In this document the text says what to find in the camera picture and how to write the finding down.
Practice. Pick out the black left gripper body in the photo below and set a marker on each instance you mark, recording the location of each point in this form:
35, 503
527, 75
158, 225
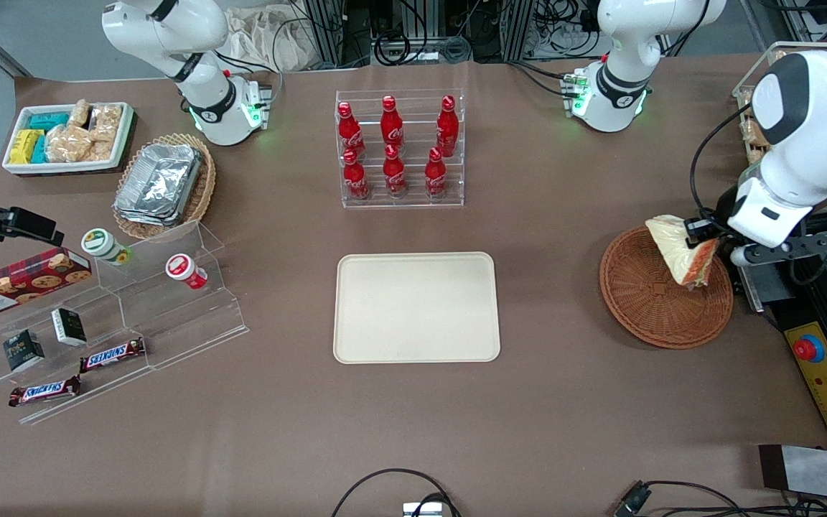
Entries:
724, 210

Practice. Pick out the triangle sandwich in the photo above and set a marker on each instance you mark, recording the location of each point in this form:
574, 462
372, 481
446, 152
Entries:
672, 240

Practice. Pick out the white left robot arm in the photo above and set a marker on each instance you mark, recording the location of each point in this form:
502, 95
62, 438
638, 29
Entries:
815, 143

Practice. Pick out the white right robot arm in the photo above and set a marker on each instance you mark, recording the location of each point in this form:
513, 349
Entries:
169, 29

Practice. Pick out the round brown wicker basket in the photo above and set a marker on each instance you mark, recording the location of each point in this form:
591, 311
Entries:
643, 316

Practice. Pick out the oval light wicker basket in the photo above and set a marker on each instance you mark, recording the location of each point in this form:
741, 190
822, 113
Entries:
202, 194

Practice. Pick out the cream plastic tray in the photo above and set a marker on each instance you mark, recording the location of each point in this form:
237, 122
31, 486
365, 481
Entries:
413, 309

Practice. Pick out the red Walkers cookie box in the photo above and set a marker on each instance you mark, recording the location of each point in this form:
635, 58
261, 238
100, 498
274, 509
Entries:
26, 283

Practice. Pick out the white rectangular bin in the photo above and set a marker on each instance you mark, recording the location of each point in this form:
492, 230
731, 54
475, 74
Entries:
62, 168

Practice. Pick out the clear bag of crackers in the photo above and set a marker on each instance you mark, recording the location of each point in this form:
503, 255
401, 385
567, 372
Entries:
751, 131
758, 154

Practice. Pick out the green lid yogurt cup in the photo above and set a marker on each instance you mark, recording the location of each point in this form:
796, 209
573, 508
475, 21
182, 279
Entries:
101, 244

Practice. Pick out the teal snack pack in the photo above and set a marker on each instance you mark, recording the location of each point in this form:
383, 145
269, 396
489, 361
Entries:
39, 149
49, 120

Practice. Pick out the yellow snack pack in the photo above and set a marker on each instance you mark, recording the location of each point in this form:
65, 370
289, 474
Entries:
24, 146

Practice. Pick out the rice cracker bag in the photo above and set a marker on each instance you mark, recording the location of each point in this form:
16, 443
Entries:
101, 149
80, 113
69, 143
107, 122

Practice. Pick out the black box white label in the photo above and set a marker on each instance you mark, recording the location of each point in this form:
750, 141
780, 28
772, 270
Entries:
69, 327

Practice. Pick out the black box gold print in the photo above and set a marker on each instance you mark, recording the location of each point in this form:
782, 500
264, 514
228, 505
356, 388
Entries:
24, 350

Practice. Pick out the foil container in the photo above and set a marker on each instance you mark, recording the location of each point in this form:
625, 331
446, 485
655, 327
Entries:
159, 179

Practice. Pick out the Snickers bar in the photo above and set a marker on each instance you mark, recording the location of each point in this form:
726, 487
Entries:
44, 391
112, 355

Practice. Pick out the red emergency stop button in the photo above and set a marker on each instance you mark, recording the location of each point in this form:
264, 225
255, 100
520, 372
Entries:
808, 349

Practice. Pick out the red lid yogurt cup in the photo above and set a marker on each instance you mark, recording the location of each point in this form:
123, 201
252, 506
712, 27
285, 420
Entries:
182, 268

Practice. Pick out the clear acrylic step display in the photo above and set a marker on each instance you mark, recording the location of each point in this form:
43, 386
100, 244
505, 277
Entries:
191, 316

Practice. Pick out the black sealing machine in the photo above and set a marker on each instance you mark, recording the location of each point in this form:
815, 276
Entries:
815, 402

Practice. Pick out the grey panel black end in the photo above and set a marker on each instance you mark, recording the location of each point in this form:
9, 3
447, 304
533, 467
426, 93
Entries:
823, 474

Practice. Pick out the red Coca-Cola bottle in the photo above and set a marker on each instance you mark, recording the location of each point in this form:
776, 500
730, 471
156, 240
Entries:
436, 176
392, 126
350, 133
447, 129
356, 179
395, 176

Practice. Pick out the clear acrylic bottle rack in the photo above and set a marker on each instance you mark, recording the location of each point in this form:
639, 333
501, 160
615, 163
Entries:
399, 202

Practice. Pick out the beige cloth bag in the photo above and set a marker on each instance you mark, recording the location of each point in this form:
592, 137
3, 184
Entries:
270, 39

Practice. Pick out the silver metal connector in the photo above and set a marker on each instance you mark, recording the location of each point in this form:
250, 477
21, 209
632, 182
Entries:
421, 510

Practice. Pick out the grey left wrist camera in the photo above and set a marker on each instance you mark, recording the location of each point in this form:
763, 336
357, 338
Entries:
779, 253

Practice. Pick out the aluminium frame post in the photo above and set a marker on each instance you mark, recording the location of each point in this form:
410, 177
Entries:
327, 36
517, 29

